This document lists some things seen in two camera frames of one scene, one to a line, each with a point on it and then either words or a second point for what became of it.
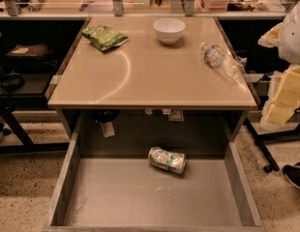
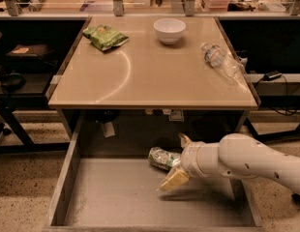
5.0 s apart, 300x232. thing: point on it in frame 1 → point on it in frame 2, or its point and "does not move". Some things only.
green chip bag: [105, 37] does not move
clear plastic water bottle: [223, 61] does not move
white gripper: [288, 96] → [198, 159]
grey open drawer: [105, 183] does not move
